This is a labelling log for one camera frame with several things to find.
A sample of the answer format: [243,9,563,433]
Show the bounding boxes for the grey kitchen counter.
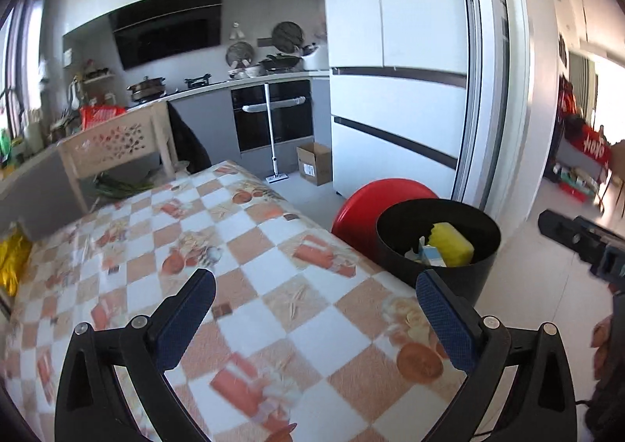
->
[0,71,333,228]

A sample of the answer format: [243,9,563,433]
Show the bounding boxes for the white rice cooker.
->
[302,44,329,70]

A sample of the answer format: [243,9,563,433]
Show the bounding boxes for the green onions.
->
[93,173,154,196]

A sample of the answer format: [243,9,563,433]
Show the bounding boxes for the beige perforated chair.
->
[57,100,179,213]

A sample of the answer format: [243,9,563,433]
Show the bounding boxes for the black wok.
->
[259,52,301,72]

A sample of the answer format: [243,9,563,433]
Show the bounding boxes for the white flat mop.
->
[264,83,290,185]

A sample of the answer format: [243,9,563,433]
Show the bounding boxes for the red printed box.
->
[561,124,613,169]

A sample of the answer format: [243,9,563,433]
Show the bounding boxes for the white refrigerator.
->
[320,0,470,199]

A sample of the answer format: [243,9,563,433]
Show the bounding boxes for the round steamer rack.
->
[272,21,304,53]
[226,41,255,66]

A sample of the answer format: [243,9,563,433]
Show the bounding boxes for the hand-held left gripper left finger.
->
[55,268,218,442]

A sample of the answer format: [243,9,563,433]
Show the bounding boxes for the red round stool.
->
[331,179,439,254]

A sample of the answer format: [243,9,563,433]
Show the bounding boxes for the gold foil bag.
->
[0,222,32,299]

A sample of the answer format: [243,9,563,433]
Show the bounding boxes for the cardboard box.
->
[296,142,333,186]

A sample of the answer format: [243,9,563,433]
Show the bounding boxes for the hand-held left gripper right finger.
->
[416,270,579,442]

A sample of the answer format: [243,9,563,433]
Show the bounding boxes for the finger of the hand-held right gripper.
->
[538,209,594,267]

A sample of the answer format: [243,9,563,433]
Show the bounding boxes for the black range hood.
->
[108,0,224,70]

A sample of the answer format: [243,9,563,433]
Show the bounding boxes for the red plastic basket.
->
[79,104,127,130]

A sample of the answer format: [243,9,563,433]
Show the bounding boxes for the checked printed tablecloth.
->
[0,159,470,442]

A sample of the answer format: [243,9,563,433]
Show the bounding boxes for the steel pot with lid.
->
[127,75,168,101]

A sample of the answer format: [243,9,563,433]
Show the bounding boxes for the blue plastic wrapper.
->
[404,236,447,268]

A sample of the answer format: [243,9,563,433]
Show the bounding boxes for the black round bin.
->
[375,199,502,306]

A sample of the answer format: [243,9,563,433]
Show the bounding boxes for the yellow sponge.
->
[429,222,475,267]

